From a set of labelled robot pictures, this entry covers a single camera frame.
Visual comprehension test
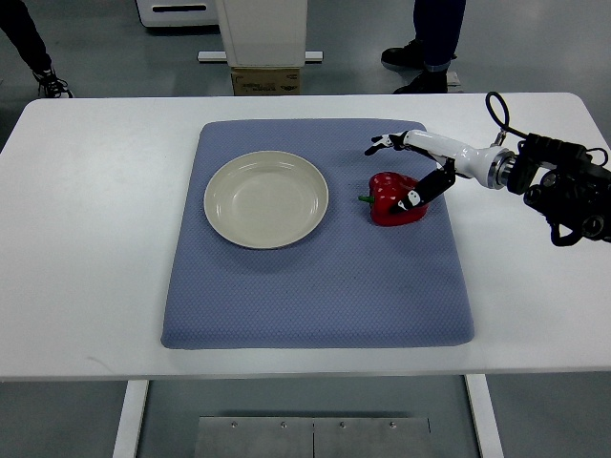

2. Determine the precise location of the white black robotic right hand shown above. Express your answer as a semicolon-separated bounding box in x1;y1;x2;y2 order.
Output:
365;130;514;214

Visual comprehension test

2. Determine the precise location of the red bell pepper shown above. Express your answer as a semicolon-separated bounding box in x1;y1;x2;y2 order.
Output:
359;172;428;227

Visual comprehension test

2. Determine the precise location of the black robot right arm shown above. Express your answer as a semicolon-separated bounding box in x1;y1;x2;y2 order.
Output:
493;134;610;247

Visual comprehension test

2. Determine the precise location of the small grey floor plate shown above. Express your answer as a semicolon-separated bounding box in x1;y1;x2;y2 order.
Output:
447;72;461;88

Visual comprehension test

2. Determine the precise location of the cream round plate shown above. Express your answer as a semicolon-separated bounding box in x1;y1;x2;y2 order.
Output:
203;151;329;249

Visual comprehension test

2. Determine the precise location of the metal floor plate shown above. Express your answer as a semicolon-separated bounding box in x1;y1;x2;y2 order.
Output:
195;417;435;457

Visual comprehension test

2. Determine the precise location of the person in blue jeans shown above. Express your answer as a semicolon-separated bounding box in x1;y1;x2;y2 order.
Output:
381;0;466;94

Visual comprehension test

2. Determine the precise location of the blue textured cushion mat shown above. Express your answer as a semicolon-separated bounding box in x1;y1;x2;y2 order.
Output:
161;118;474;349

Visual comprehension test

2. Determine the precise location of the brown cardboard box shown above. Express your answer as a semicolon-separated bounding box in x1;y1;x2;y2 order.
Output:
231;68;301;96

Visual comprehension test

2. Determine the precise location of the right white table leg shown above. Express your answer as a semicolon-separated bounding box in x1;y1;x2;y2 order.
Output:
464;374;504;458

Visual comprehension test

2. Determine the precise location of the white table leg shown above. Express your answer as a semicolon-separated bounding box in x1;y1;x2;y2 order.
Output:
112;380;149;458
464;374;504;458

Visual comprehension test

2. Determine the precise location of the white machine with slot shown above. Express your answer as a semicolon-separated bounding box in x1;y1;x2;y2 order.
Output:
136;0;219;28

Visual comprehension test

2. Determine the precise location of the left white table leg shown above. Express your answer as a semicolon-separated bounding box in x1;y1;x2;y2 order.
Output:
112;380;149;458

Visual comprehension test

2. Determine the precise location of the person in black clothes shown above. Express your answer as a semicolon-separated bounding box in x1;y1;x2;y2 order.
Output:
1;0;74;98

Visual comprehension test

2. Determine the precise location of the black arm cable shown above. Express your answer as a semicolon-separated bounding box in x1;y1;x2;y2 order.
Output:
485;91;531;144

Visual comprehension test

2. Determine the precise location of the white pedestal column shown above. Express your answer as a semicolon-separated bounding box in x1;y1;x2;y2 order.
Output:
216;0;307;68

